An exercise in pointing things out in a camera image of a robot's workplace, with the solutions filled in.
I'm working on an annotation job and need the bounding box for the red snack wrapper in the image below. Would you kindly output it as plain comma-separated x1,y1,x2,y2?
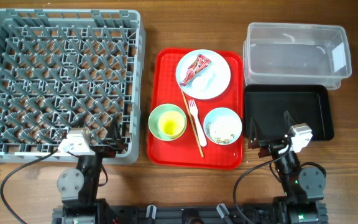
180,54,211,86

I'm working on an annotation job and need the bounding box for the green plastic bowl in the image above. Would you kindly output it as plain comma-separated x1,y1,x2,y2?
148,104,187,141

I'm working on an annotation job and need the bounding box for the white tissue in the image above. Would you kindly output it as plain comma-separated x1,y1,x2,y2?
191,76,210,91

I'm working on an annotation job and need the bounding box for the yellow plastic cup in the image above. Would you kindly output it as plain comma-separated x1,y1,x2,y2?
158,111,186,139

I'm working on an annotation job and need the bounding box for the single wooden chopstick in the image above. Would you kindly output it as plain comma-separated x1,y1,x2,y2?
181,90,204,158

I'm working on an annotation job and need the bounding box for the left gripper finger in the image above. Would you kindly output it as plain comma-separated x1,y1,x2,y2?
107,117,121,141
73,123,89,140

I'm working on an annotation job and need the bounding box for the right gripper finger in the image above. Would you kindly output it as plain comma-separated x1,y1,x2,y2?
248,117,258,141
284,111,298,134

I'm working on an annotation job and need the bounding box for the grey plastic dishwasher rack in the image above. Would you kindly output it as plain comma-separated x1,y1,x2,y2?
0,9,146,165

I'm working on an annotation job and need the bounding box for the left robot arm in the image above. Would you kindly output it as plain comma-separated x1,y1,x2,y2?
52,118,125,224

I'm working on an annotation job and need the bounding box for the light blue small bowl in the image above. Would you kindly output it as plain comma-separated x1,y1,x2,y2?
203,107,242,146

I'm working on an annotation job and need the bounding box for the red plastic serving tray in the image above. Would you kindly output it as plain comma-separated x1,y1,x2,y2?
147,48,244,170

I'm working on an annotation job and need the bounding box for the white plastic fork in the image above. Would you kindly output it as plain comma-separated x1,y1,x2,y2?
188,100,207,147

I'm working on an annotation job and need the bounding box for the light blue round plate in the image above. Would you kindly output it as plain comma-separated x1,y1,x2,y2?
175,49,231,100

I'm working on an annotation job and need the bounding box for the clear plastic bin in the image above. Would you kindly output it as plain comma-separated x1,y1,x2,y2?
243,22,352,90

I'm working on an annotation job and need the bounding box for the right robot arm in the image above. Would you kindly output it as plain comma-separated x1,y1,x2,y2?
244,111,327,223

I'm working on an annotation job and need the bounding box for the black rectangular tray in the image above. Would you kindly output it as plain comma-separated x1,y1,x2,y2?
244,85,334,141

